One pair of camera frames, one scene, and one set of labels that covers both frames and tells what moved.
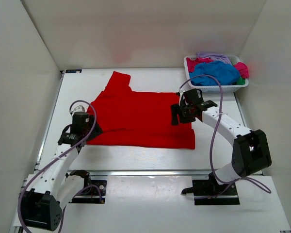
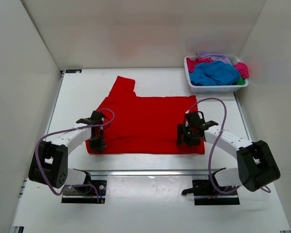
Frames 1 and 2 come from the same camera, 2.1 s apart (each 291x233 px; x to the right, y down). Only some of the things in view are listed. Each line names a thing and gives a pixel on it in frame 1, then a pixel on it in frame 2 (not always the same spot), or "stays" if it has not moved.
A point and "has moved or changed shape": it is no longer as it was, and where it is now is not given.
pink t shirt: x=191 y=62 stays
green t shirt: x=241 y=81 stays
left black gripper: x=96 y=131 -> x=95 y=146
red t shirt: x=133 y=118 has moved or changed shape
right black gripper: x=175 y=111 -> x=184 y=128
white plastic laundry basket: x=231 y=88 stays
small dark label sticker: x=73 y=71 stays
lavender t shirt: x=213 y=57 stays
